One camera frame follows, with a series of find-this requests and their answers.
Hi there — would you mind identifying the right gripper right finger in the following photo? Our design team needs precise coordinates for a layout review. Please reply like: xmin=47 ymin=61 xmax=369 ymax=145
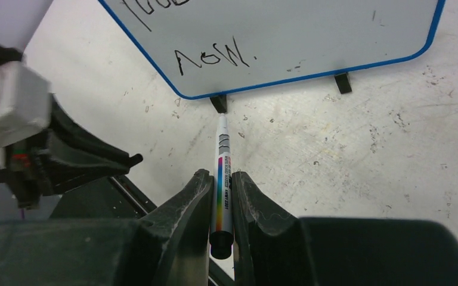
xmin=232 ymin=172 xmax=458 ymax=285

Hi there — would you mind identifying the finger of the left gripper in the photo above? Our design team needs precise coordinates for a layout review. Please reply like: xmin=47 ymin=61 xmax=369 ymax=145
xmin=35 ymin=154 xmax=143 ymax=195
xmin=49 ymin=97 xmax=128 ymax=162

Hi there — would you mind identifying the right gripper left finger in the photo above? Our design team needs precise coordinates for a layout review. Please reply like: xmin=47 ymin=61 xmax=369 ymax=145
xmin=0 ymin=169 xmax=213 ymax=285

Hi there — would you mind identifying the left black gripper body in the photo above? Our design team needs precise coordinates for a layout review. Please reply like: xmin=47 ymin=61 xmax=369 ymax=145
xmin=0 ymin=131 xmax=48 ymax=210

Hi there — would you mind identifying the white marker pen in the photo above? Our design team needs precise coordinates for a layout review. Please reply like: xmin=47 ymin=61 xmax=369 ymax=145
xmin=209 ymin=114 xmax=234 ymax=260

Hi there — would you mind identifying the blue framed whiteboard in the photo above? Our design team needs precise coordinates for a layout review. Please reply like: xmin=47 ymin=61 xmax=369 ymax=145
xmin=101 ymin=0 xmax=444 ymax=100

